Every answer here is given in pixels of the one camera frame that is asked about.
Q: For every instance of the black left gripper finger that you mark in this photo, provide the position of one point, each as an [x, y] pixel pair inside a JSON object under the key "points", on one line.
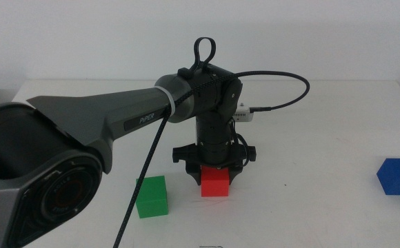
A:
{"points": [[194, 174], [233, 173]]}

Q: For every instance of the red cube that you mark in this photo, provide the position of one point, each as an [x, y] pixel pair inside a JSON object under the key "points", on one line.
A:
{"points": [[214, 182]]}

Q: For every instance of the green cube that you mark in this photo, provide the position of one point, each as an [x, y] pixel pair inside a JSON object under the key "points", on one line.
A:
{"points": [[153, 198]]}

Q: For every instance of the blue cube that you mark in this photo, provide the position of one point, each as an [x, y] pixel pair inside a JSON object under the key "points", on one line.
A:
{"points": [[398, 177]]}

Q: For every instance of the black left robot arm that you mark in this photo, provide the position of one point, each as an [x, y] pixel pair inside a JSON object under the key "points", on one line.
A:
{"points": [[82, 113]]}

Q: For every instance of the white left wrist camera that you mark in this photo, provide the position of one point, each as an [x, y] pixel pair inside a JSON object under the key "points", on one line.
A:
{"points": [[245, 113]]}

